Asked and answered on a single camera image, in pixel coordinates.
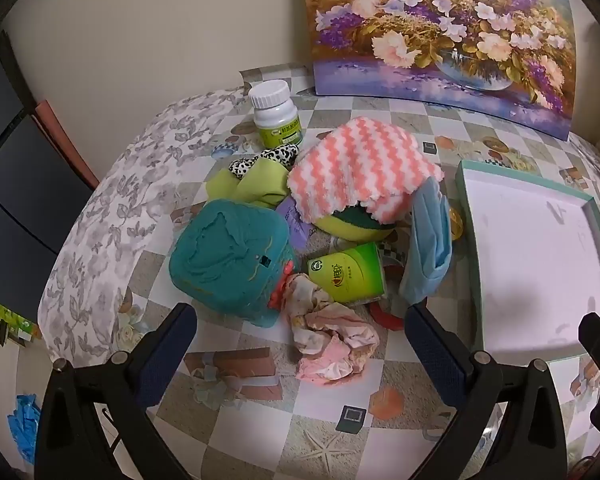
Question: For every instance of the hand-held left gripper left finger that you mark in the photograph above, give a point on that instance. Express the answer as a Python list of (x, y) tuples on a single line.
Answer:
[(162, 355)]

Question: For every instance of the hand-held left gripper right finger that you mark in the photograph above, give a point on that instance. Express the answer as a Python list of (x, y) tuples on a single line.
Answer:
[(437, 355)]

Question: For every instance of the red tape roll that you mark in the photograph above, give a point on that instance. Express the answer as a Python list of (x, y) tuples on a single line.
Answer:
[(385, 317)]

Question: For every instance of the white box tray teal rim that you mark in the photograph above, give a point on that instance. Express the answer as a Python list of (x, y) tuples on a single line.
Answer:
[(535, 260)]

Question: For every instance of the green tissue pack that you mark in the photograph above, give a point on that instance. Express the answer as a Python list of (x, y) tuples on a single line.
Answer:
[(350, 272)]

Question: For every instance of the green and yellow sponge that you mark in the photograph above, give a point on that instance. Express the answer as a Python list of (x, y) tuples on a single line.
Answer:
[(350, 227)]

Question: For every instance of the purple packet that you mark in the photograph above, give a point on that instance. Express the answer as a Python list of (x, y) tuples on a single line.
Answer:
[(295, 222)]

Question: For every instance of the yellow-green cloth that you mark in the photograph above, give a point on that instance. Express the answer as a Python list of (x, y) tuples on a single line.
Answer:
[(260, 185)]

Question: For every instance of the pink white zigzag cloth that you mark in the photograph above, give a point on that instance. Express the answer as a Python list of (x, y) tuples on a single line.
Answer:
[(360, 165)]

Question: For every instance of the black white spotted cloth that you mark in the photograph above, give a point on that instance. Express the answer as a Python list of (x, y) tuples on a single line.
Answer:
[(280, 155)]

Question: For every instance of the pink floral cloth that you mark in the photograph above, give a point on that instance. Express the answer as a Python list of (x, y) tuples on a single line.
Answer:
[(330, 335)]

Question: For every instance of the light blue cloth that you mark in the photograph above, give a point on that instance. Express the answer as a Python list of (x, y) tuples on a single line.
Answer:
[(427, 240)]

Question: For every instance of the teal fabric box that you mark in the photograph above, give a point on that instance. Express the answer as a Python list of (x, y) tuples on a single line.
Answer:
[(225, 255)]

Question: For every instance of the small red plush toy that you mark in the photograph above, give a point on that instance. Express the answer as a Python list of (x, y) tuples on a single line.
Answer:
[(280, 290)]

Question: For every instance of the grey floral tablecloth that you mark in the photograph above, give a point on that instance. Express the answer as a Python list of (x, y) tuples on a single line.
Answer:
[(110, 230)]

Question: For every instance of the blue gloves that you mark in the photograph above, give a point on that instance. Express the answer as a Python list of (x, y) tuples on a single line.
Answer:
[(25, 430)]

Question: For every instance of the green printed paper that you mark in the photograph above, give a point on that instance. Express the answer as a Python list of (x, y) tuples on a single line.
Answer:
[(5, 320)]

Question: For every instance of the dark cabinet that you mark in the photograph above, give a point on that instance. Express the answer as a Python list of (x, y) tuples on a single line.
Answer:
[(15, 185)]

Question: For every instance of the red-brown board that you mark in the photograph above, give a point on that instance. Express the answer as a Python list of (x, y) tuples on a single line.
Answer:
[(65, 145)]

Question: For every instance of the white pill bottle green label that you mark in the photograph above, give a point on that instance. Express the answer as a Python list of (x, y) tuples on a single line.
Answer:
[(275, 120)]

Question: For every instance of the flower painting canvas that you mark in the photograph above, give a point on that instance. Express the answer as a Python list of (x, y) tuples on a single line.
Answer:
[(440, 35)]

